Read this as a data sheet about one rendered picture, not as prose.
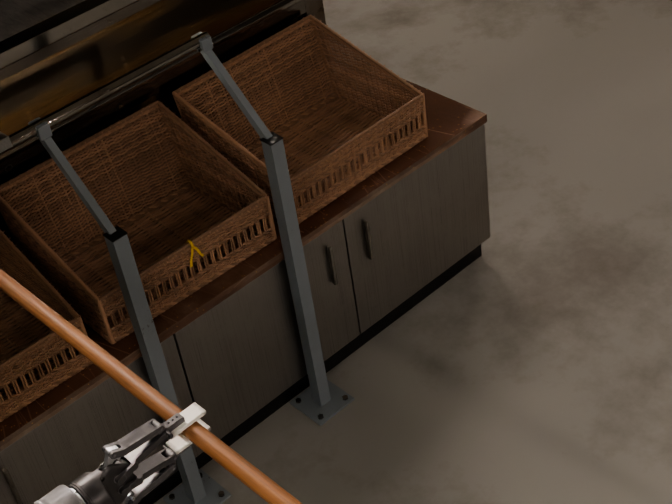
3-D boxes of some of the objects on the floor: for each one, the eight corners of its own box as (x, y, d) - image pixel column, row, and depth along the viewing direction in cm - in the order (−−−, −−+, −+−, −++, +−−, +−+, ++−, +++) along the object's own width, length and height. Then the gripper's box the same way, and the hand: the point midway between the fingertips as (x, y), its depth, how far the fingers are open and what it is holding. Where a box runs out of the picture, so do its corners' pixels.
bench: (-263, 636, 312) (-372, 497, 276) (379, 199, 426) (362, 60, 390) (-177, 778, 277) (-289, 641, 241) (497, 261, 391) (490, 115, 355)
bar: (-71, 613, 310) (-270, 277, 236) (286, 352, 370) (216, 20, 296) (-12, 687, 290) (-210, 346, 217) (354, 399, 350) (297, 56, 277)
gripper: (53, 458, 173) (178, 369, 184) (80, 526, 183) (198, 437, 194) (81, 484, 168) (208, 391, 180) (108, 552, 178) (226, 460, 190)
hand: (186, 427), depth 185 cm, fingers closed on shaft, 3 cm apart
